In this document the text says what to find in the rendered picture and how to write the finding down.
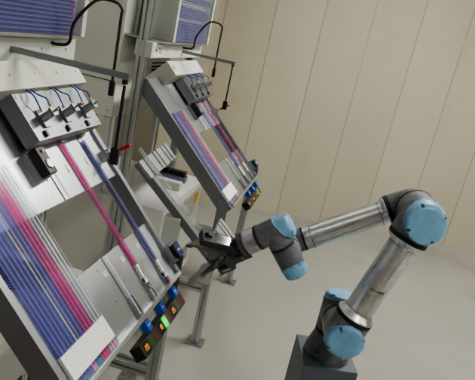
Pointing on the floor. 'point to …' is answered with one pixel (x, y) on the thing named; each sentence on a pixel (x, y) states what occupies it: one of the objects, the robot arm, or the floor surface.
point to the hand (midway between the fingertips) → (184, 264)
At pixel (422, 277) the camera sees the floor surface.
